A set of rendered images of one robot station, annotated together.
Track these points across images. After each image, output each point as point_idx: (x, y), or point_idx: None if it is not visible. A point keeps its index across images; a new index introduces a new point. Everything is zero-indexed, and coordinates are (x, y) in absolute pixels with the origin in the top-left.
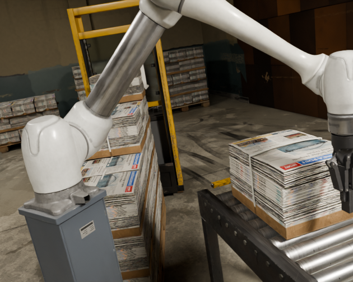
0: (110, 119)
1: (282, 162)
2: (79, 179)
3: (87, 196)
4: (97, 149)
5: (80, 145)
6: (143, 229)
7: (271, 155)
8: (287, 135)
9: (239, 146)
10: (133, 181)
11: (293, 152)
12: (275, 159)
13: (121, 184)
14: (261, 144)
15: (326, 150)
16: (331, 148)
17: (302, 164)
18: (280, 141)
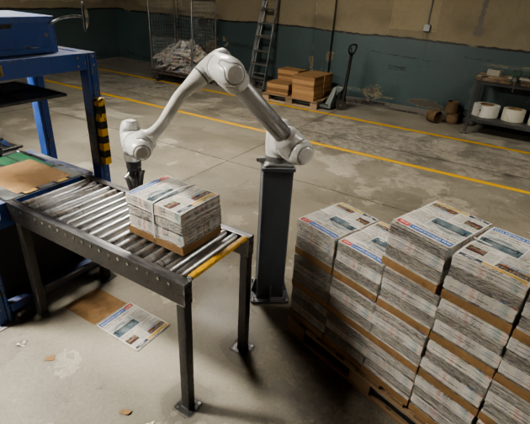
0: (275, 142)
1: (170, 179)
2: (267, 154)
3: (259, 160)
4: (283, 157)
5: (272, 141)
6: (303, 259)
7: (180, 186)
8: (177, 204)
9: (207, 190)
10: (315, 226)
11: (166, 188)
12: (175, 182)
13: (318, 221)
14: (193, 193)
15: (145, 191)
16: (143, 193)
17: (157, 179)
18: (180, 198)
